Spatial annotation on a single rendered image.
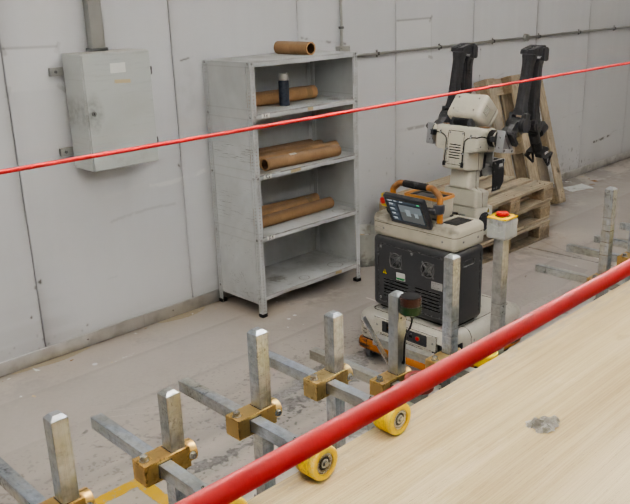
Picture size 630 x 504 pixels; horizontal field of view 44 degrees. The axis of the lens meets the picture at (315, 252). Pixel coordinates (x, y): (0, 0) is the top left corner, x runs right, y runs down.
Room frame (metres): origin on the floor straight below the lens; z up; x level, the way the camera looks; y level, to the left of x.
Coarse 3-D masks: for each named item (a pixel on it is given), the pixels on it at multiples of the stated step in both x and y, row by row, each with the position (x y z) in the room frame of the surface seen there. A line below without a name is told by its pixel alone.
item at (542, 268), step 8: (536, 264) 3.02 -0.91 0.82; (544, 264) 3.02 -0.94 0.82; (544, 272) 2.99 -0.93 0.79; (552, 272) 2.96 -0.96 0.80; (560, 272) 2.94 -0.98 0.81; (568, 272) 2.91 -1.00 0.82; (576, 272) 2.91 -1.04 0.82; (576, 280) 2.89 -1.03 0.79; (584, 280) 2.86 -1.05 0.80; (608, 288) 2.79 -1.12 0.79
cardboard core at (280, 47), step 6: (276, 42) 5.12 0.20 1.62; (282, 42) 5.08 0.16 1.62; (288, 42) 5.04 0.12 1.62; (294, 42) 5.00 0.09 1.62; (300, 42) 4.97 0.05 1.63; (306, 42) 4.93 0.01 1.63; (312, 42) 4.94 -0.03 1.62; (276, 48) 5.10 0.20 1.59; (282, 48) 5.06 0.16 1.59; (288, 48) 5.02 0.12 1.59; (294, 48) 4.98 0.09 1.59; (300, 48) 4.94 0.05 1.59; (306, 48) 4.90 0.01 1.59; (312, 48) 4.96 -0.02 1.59; (300, 54) 4.98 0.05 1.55; (306, 54) 4.93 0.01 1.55; (312, 54) 4.94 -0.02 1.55
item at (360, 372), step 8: (312, 352) 2.17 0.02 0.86; (320, 352) 2.16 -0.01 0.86; (320, 360) 2.15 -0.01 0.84; (344, 360) 2.10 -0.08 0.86; (352, 368) 2.05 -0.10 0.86; (360, 368) 2.05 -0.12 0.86; (368, 368) 2.05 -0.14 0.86; (360, 376) 2.03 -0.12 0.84; (368, 376) 2.01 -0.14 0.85; (392, 384) 1.94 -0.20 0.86; (416, 400) 1.88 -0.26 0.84
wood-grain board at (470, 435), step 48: (624, 288) 2.51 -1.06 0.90; (576, 336) 2.13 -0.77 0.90; (624, 336) 2.12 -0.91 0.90; (480, 384) 1.85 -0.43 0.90; (528, 384) 1.84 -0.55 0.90; (576, 384) 1.84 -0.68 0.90; (624, 384) 1.83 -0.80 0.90; (384, 432) 1.63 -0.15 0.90; (432, 432) 1.62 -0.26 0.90; (480, 432) 1.62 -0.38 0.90; (528, 432) 1.61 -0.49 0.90; (576, 432) 1.60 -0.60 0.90; (624, 432) 1.60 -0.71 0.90; (288, 480) 1.45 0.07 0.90; (336, 480) 1.44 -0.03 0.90; (384, 480) 1.44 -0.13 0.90; (432, 480) 1.43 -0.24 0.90; (480, 480) 1.42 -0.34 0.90; (528, 480) 1.42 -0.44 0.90; (576, 480) 1.41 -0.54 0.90; (624, 480) 1.41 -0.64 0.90
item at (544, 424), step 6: (528, 420) 1.66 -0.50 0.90; (534, 420) 1.63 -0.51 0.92; (540, 420) 1.64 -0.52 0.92; (546, 420) 1.63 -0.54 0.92; (552, 420) 1.63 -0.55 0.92; (558, 420) 1.65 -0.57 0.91; (528, 426) 1.63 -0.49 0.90; (534, 426) 1.63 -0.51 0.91; (540, 426) 1.62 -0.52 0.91; (546, 426) 1.61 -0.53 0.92; (552, 426) 1.62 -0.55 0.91; (558, 426) 1.63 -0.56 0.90; (540, 432) 1.60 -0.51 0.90; (546, 432) 1.60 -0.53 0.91
